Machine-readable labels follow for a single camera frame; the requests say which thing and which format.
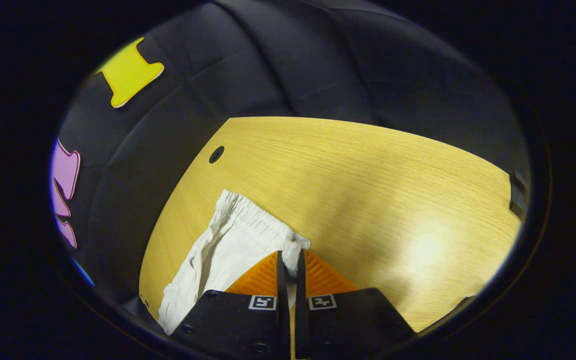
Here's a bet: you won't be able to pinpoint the black backdrop cloth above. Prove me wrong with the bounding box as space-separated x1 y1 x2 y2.
50 0 531 321

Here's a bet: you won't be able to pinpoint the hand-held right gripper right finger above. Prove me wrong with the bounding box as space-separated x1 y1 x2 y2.
295 249 416 360

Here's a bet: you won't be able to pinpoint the black table bracket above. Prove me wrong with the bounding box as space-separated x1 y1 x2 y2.
509 169 529 221

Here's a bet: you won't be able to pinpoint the white jeans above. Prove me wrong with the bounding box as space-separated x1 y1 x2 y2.
158 189 312 336

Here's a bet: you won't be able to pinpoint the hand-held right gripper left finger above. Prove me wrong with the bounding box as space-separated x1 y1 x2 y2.
168 250 291 360

